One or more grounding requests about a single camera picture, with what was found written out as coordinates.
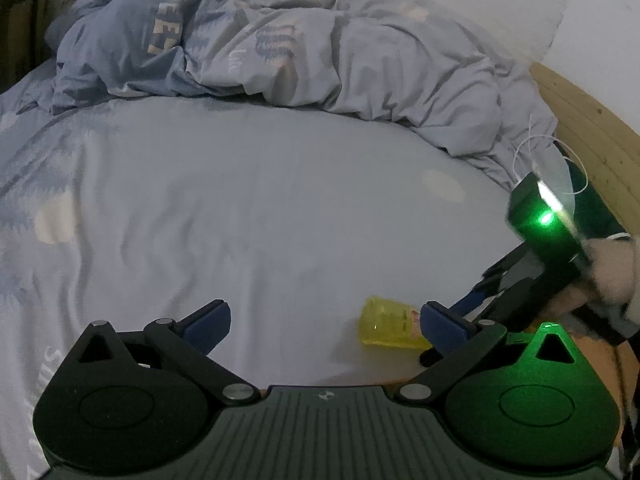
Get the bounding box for white charging cable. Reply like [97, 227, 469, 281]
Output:
[512, 114, 594, 196]

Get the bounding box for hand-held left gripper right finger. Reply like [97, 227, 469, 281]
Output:
[394, 299, 582, 406]

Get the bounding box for person's right hand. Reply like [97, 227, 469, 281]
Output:
[547, 236, 640, 333]

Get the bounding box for yellow plastic cup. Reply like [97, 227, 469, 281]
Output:
[359, 296, 434, 350]

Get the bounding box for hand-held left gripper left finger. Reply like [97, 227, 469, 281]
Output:
[69, 299, 261, 406]

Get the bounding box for crumpled blue-grey duvet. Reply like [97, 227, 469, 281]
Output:
[45, 0, 558, 191]

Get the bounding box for printed blue bed sheet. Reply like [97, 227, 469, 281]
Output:
[0, 57, 551, 480]

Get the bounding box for brown wooden chair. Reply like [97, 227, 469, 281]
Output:
[0, 0, 66, 92]

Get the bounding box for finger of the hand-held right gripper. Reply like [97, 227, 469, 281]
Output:
[486, 274, 551, 333]
[450, 242, 528, 318]

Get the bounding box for wooden headboard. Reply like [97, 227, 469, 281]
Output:
[530, 61, 640, 241]

